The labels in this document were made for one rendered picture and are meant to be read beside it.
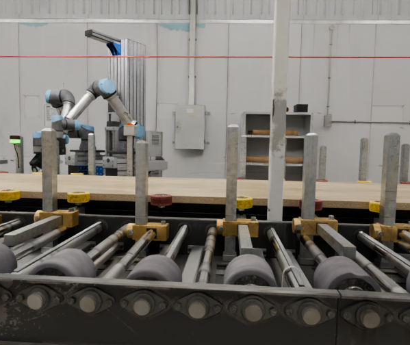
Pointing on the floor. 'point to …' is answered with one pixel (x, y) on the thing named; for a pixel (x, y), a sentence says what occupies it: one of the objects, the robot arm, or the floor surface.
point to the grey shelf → (253, 170)
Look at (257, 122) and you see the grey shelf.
